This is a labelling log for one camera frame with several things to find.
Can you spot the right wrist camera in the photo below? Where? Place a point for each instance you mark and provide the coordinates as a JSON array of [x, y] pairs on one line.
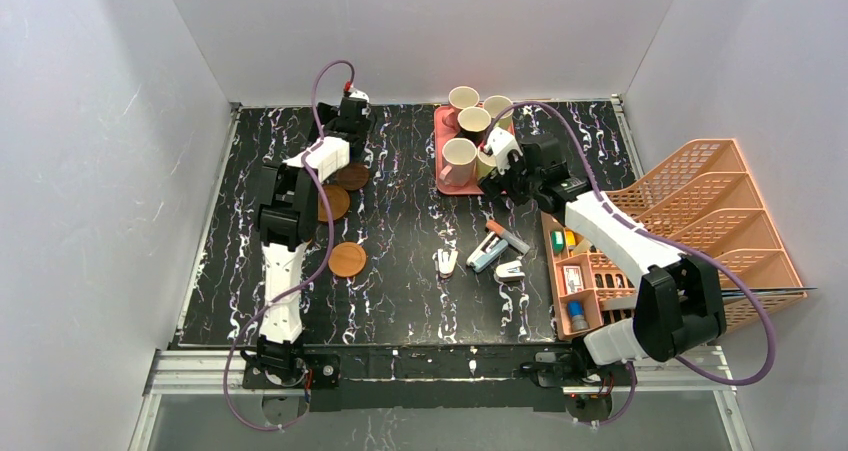
[[499, 144]]

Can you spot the white stapler right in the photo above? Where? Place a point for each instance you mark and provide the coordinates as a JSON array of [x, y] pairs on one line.
[[509, 272]]

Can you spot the pink mug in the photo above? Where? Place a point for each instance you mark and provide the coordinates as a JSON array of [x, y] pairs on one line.
[[459, 99], [458, 159]]

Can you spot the green mug front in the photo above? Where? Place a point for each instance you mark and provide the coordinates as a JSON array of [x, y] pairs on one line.
[[485, 164]]

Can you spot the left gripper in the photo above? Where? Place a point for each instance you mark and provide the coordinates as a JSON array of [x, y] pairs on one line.
[[354, 125]]

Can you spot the pink mug rear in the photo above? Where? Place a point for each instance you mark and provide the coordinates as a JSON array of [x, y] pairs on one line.
[[459, 99]]

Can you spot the green mug rear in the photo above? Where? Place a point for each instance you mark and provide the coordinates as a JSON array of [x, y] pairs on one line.
[[499, 109]]

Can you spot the small white stapler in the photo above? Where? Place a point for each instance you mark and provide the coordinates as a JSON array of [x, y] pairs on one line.
[[445, 262]]

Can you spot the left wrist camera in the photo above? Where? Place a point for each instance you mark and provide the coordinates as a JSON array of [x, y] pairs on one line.
[[352, 93]]

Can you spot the dark brown mug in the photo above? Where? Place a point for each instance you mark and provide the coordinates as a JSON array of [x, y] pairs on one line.
[[473, 122]]

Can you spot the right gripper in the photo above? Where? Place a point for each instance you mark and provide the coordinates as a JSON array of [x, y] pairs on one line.
[[499, 182]]

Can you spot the dark brown coaster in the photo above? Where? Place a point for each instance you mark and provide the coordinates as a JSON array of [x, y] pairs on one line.
[[353, 176]]

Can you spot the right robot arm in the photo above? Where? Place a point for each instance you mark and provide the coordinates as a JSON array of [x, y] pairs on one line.
[[678, 295]]

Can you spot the orange file organizer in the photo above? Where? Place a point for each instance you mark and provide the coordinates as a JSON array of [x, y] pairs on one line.
[[703, 196]]

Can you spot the green mug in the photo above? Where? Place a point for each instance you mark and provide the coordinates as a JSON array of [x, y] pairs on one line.
[[485, 164], [499, 109]]

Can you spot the brown saucer coaster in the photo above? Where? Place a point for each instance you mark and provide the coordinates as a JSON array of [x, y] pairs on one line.
[[339, 203]]

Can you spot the blue white stapler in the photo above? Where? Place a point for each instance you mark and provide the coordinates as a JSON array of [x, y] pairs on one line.
[[486, 252]]

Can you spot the orange wooden coaster front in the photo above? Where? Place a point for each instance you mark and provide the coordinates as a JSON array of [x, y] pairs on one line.
[[347, 259]]

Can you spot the blue stamp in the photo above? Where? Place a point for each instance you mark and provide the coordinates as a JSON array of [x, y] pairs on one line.
[[577, 316]]

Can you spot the pink mug front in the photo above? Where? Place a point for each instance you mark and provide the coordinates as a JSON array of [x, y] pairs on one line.
[[458, 159]]

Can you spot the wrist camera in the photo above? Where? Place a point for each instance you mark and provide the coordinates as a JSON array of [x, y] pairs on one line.
[[352, 93], [499, 144]]

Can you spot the green eraser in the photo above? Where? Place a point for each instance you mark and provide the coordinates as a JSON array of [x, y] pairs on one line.
[[558, 243]]

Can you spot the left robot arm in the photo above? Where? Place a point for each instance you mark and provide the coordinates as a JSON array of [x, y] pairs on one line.
[[289, 199]]

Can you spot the white red card box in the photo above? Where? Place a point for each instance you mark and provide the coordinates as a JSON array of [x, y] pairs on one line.
[[572, 279]]

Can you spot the pink tray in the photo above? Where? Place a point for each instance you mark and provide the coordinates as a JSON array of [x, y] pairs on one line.
[[442, 134]]

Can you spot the orange grey marker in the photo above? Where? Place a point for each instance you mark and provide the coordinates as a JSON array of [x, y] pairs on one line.
[[513, 240]]

